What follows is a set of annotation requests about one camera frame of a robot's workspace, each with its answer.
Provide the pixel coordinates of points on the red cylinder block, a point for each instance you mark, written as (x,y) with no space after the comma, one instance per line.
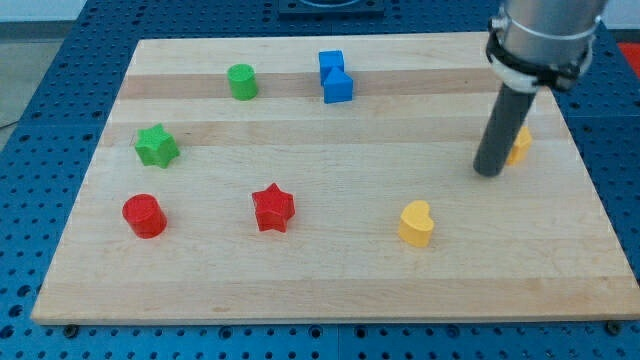
(143,214)

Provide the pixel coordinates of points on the green cylinder block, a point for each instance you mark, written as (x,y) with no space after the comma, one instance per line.
(242,82)

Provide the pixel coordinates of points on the yellow heart block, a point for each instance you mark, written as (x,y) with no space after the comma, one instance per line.
(416,225)

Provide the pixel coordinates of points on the red star block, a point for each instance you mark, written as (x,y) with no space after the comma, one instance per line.
(273,208)

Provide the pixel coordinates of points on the green star block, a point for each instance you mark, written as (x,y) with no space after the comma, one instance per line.
(156,147)

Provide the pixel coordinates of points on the blue cube block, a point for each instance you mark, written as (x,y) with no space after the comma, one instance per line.
(328,60)

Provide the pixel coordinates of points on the wooden board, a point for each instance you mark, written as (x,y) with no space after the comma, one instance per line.
(532,244)

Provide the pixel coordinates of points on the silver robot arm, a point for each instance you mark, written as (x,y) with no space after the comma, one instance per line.
(543,43)

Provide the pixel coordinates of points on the blue triangle block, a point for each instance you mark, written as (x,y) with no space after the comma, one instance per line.
(338,86)

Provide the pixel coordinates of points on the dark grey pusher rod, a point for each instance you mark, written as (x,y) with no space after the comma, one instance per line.
(506,119)

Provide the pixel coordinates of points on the yellow hexagon block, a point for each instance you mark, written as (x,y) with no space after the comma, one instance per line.
(520,147)

